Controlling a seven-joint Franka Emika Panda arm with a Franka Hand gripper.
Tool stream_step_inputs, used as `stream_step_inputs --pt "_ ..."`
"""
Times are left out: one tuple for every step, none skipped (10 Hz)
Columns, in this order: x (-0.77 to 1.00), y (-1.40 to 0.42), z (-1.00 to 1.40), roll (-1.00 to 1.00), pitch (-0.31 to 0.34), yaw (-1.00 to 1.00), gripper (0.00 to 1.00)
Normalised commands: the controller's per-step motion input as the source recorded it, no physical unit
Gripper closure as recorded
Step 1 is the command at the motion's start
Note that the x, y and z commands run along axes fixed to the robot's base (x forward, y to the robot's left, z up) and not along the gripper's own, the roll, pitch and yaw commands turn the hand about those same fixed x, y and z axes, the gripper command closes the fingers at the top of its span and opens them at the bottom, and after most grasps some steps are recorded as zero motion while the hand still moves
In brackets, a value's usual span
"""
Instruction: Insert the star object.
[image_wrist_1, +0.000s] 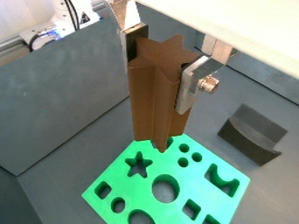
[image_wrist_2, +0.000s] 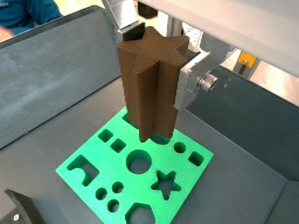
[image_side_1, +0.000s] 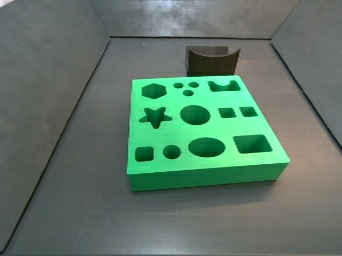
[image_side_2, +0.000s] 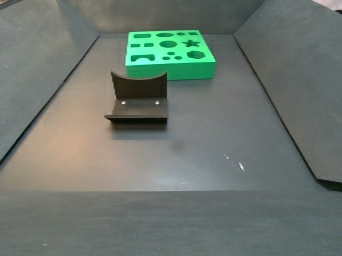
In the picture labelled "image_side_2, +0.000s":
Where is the black curved holder stand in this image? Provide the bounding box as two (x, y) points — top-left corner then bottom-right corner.
(105, 72), (169, 122)

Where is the green shape sorter block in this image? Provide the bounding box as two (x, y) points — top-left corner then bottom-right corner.
(126, 30), (217, 80)

